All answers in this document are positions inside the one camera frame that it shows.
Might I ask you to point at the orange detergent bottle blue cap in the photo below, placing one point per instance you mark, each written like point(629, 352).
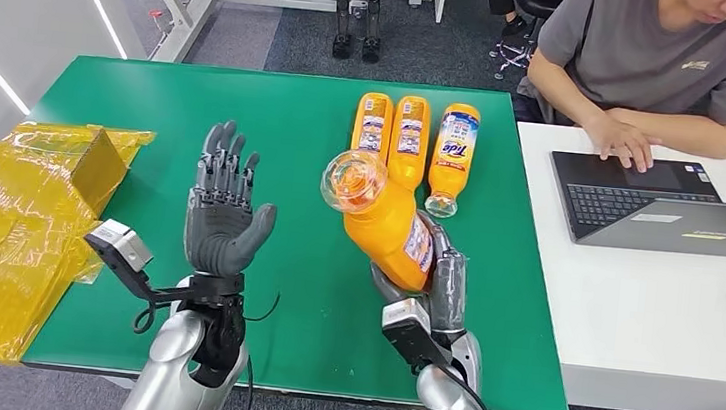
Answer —
point(372, 124)

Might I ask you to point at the person's hand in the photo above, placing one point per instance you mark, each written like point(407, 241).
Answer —
point(619, 140)

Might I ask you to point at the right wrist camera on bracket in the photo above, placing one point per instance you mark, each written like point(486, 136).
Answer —
point(411, 331)

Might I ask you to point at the orange detergent bottle clear cap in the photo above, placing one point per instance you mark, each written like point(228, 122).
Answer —
point(409, 141)

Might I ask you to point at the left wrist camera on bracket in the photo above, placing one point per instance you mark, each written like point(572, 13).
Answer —
point(119, 243)

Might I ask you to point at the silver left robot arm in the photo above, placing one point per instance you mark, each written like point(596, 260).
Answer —
point(170, 378)

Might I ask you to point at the orange Tide bottle label up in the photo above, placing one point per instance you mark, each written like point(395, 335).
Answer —
point(451, 172)

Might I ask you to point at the white metal frame stand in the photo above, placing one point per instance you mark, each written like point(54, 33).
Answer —
point(185, 13)

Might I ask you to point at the black robot legs stand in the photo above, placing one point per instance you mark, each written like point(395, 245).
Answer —
point(344, 15)

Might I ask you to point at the dark grey laptop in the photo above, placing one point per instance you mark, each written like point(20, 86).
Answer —
point(687, 228)

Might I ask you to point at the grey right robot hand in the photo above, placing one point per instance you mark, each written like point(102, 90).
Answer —
point(448, 291)

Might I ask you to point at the yellow taped cardboard box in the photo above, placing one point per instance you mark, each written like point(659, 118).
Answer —
point(1, 228)

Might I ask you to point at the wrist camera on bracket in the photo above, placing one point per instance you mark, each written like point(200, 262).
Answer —
point(411, 331)
point(119, 243)

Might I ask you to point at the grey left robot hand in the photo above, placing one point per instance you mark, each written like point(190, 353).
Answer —
point(220, 236)

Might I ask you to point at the black office chair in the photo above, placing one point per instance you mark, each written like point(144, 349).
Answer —
point(528, 6)

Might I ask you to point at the orange Tide detergent bottle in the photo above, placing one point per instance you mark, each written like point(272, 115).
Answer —
point(381, 225)

